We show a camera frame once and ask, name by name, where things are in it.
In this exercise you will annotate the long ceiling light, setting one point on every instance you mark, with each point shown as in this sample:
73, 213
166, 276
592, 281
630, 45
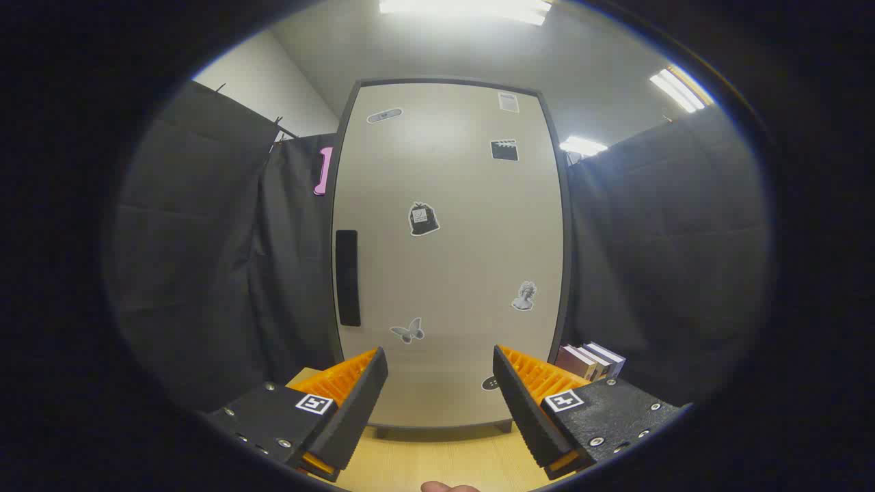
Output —
465, 9
680, 89
582, 145

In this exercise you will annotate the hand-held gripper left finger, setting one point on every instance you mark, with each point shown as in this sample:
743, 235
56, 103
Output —
355, 417

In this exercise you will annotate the beige cabinet door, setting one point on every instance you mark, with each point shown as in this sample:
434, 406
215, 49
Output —
451, 273

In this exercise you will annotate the dark grey cabinet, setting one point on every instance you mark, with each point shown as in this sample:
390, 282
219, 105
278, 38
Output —
566, 260

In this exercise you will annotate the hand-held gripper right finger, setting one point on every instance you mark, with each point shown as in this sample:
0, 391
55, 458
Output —
526, 417

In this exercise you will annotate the brown cover book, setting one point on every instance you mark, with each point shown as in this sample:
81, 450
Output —
573, 362

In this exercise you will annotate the black backdrop cloth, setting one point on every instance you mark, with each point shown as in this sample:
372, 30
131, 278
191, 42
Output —
205, 273

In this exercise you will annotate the white spine book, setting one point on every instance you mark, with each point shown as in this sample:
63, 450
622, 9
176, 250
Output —
596, 361

